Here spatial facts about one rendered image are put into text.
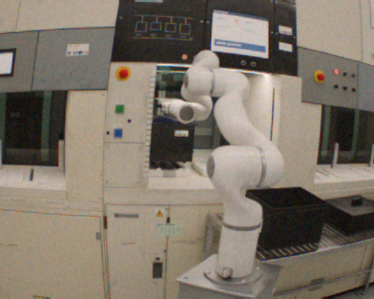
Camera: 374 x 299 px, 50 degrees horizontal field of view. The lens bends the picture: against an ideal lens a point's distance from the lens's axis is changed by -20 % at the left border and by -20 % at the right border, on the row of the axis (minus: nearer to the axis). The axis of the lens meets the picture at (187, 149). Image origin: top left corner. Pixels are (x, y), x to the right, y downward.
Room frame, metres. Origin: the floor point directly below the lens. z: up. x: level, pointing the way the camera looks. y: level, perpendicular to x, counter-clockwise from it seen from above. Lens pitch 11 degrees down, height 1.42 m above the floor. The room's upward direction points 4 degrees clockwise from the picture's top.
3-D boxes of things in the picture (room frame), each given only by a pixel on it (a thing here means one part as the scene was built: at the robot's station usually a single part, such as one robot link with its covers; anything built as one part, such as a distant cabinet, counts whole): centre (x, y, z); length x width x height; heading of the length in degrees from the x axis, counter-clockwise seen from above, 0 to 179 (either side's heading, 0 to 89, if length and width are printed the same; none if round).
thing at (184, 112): (2.08, 0.03, 1.19); 0.13 x 0.09 x 0.08; 17
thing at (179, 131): (2.31, 0.10, 1.06); 0.24 x 0.20 x 0.32; 107
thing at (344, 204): (1.88, -0.83, 0.83); 0.29 x 0.29 x 0.13; 20
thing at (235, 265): (1.37, -0.18, 0.85); 0.19 x 0.19 x 0.18
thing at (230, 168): (1.36, -0.15, 1.07); 0.19 x 0.12 x 0.24; 107
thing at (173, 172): (2.31, 0.10, 0.89); 0.22 x 0.21 x 0.04; 17
